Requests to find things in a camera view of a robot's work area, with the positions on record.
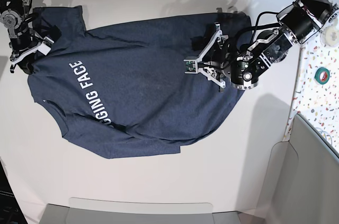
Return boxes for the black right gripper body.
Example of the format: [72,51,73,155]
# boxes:
[10,24,61,74]

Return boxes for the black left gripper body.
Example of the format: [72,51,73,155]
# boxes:
[196,22,236,93]

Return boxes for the dark blue printed t-shirt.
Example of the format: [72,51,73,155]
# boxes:
[28,6,251,159]

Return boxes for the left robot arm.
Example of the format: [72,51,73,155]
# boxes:
[184,0,338,91]

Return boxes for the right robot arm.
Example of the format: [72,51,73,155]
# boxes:
[1,0,61,75]

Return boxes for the terrazzo patterned side table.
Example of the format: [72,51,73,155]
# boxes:
[282,0,339,153]

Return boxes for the green tape roll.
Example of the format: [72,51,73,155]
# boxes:
[314,67,330,85]

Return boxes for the clear tape dispenser roll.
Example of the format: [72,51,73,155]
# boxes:
[320,17,338,48]

